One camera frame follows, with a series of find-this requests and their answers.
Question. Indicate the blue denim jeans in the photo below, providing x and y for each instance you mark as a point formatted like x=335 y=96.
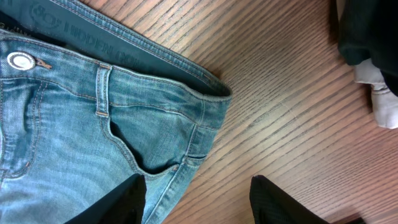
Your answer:
x=87 y=103

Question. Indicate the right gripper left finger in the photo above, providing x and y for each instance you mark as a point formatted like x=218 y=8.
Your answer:
x=123 y=205

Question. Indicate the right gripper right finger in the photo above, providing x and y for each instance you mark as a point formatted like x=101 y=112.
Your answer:
x=271 y=205

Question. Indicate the beige garment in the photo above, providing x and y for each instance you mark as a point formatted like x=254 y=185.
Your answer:
x=384 y=102

